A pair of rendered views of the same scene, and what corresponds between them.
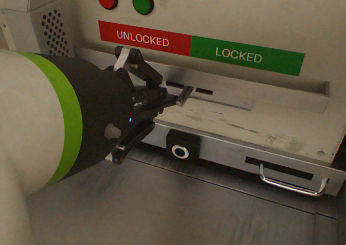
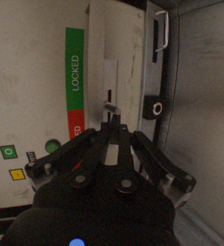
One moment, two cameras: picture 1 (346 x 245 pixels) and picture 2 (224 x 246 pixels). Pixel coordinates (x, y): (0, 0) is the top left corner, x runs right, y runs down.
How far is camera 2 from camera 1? 0.26 m
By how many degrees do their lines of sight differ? 14
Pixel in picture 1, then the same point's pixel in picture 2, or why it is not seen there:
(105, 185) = (186, 158)
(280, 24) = (46, 47)
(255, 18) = (44, 64)
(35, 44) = not seen: hidden behind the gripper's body
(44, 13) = not seen: hidden behind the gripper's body
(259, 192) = (174, 51)
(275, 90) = (91, 34)
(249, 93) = (98, 54)
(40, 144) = not seen: outside the picture
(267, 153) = (147, 47)
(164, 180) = (179, 117)
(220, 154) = (154, 80)
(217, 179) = (172, 80)
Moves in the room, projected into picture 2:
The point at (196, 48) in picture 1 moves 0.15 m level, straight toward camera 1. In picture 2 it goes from (76, 105) to (100, 82)
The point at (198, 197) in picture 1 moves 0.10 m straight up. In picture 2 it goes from (188, 90) to (160, 87)
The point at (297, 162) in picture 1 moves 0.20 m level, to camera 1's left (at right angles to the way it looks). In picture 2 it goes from (148, 28) to (167, 109)
